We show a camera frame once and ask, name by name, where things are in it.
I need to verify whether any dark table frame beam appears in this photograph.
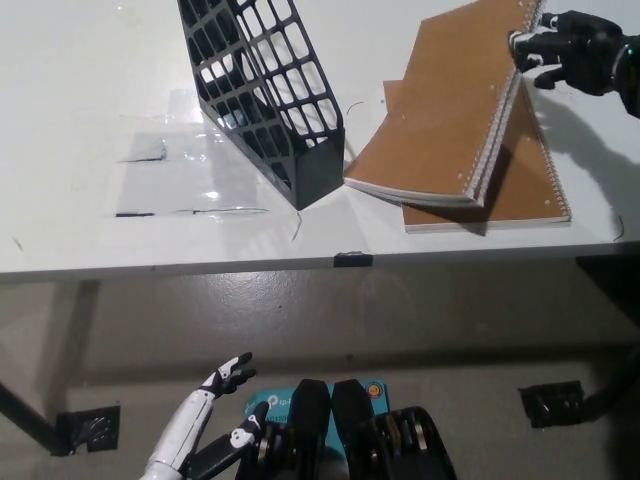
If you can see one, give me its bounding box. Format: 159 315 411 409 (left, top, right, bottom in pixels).
574 255 640 321

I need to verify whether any clear plastic sheet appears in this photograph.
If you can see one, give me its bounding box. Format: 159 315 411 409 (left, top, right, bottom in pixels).
115 88 271 219

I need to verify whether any black right hand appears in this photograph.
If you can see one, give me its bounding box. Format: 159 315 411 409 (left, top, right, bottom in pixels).
507 10 626 96

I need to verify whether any brown spiral notebook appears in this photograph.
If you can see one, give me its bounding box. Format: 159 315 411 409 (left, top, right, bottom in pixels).
343 0 549 207
382 74 573 236

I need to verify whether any teal tp-link box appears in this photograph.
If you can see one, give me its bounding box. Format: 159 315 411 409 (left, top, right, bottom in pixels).
243 378 389 451

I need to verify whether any black lattice book holder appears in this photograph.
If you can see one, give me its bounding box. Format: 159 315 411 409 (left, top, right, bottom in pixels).
175 0 347 211

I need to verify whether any black table foot bar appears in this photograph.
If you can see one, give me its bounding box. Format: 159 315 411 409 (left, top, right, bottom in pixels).
582 349 640 426
0 379 64 454

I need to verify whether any white and black left hand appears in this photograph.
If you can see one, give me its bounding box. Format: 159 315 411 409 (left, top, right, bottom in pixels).
142 352 271 480

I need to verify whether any black clip on table edge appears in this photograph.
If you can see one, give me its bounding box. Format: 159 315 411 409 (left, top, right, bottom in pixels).
333 251 374 267

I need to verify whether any grey table leg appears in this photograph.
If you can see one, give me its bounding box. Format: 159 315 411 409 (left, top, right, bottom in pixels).
49 279 101 416

